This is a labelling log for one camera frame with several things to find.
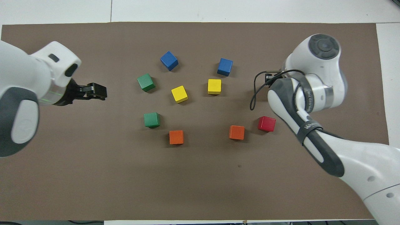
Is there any green wooden block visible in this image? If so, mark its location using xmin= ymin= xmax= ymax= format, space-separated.
xmin=137 ymin=73 xmax=156 ymax=92
xmin=144 ymin=112 xmax=161 ymax=128

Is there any blue wooden block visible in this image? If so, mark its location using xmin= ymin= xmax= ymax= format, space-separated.
xmin=217 ymin=58 xmax=233 ymax=77
xmin=160 ymin=51 xmax=179 ymax=72

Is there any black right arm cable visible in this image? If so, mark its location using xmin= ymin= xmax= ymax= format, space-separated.
xmin=250 ymin=69 xmax=305 ymax=111

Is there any red wooden block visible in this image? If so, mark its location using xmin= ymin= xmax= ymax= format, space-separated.
xmin=257 ymin=116 xmax=277 ymax=132

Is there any orange wooden block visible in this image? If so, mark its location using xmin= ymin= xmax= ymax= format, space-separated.
xmin=169 ymin=130 xmax=184 ymax=145
xmin=229 ymin=125 xmax=245 ymax=140

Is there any yellow wooden block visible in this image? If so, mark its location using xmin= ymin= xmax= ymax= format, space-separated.
xmin=207 ymin=79 xmax=222 ymax=95
xmin=171 ymin=85 xmax=189 ymax=104

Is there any brown table mat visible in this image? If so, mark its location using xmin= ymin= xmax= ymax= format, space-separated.
xmin=0 ymin=21 xmax=389 ymax=221

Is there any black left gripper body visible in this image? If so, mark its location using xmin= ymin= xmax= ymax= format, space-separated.
xmin=55 ymin=78 xmax=86 ymax=106

